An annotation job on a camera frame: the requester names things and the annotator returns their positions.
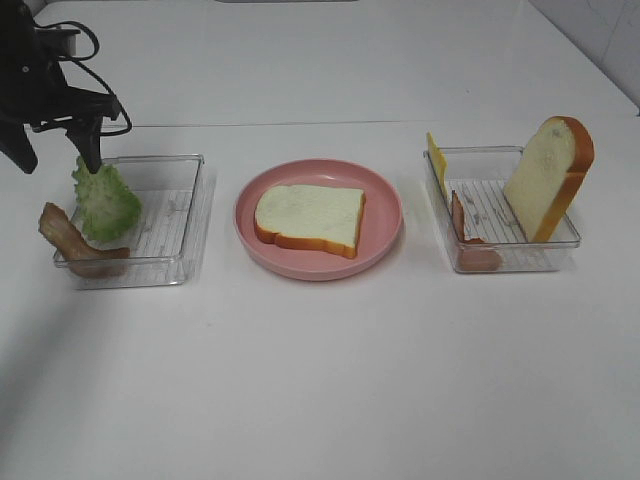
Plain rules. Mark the pink round plate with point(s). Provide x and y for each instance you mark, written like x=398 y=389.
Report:
x=380 y=225

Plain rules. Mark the right clear plastic tray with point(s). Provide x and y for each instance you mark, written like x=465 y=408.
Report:
x=478 y=175

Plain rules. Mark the brown bacon strip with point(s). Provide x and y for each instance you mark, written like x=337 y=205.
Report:
x=473 y=255
x=85 y=260

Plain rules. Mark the white bread slice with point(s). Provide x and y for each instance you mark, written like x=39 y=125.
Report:
x=551 y=170
x=311 y=217

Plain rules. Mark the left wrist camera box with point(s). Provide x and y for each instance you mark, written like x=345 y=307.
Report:
x=58 y=41

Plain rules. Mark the clear plastic tray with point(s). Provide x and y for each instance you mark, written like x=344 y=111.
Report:
x=167 y=243
x=478 y=175

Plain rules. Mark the green lettuce leaf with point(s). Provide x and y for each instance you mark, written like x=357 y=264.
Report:
x=106 y=205

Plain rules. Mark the left clear plastic tray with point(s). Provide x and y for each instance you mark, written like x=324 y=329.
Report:
x=167 y=243

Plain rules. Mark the yellow cheese slice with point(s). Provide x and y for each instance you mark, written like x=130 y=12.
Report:
x=439 y=164

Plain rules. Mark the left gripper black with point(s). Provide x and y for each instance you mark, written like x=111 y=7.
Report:
x=35 y=91

